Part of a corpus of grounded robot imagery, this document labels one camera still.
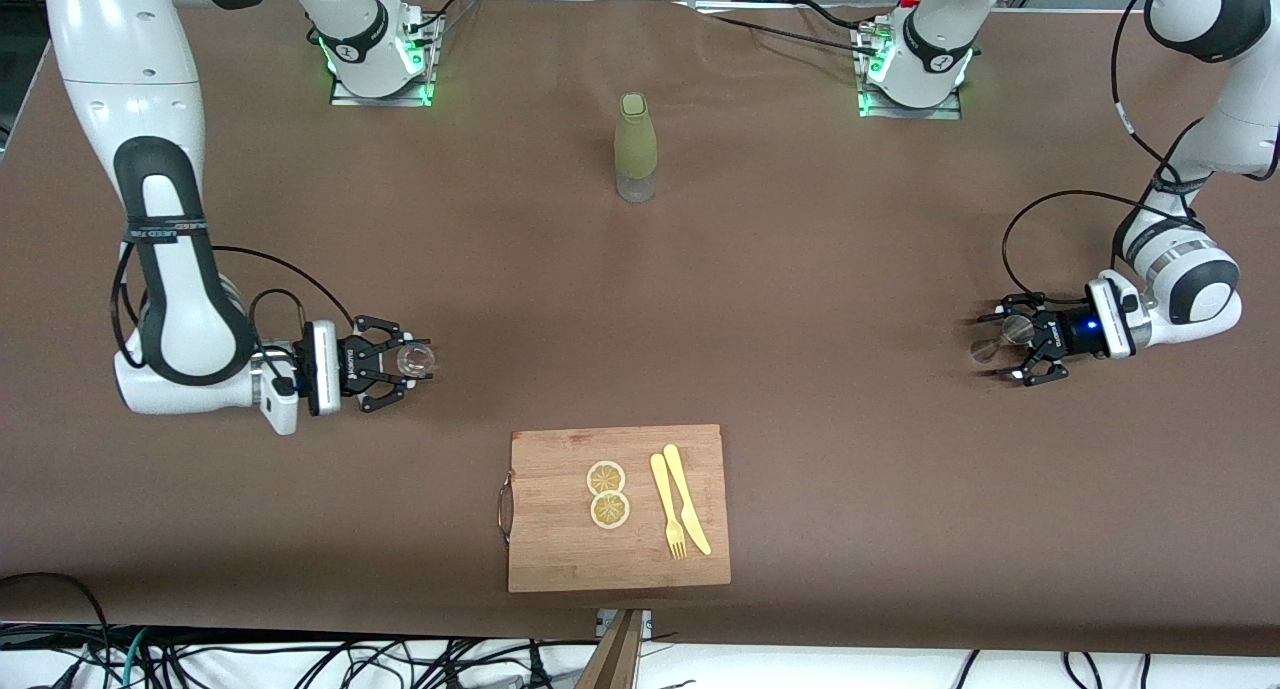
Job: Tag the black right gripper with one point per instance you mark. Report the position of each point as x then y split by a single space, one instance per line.
349 366

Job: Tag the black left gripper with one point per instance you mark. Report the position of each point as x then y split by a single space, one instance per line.
1064 333

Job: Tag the steel jigger measuring cup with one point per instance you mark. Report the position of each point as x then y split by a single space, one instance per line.
1018 331

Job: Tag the clear glass cup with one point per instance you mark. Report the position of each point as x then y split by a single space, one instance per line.
415 361

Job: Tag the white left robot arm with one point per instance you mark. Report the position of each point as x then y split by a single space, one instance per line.
1200 289

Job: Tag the brown table cover sheet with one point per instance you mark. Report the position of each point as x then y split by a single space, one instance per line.
300 519

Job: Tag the lemon slice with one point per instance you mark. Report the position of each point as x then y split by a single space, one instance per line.
610 511
606 477

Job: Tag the wooden cutting board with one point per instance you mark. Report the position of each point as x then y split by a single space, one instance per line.
560 559

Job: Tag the yellow plastic fork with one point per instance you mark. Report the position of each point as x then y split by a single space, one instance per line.
664 499

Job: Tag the yellow plastic knife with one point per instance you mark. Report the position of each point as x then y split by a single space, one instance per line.
685 494

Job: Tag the green sleeved glass bottle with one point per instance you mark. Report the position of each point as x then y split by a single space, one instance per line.
636 139

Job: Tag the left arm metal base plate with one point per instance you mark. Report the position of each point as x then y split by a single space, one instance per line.
910 113

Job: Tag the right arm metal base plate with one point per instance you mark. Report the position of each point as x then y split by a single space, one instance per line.
380 100

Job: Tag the small metal bracket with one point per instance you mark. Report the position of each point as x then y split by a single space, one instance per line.
604 621

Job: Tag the wooden post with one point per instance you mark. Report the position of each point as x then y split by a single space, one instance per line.
615 664

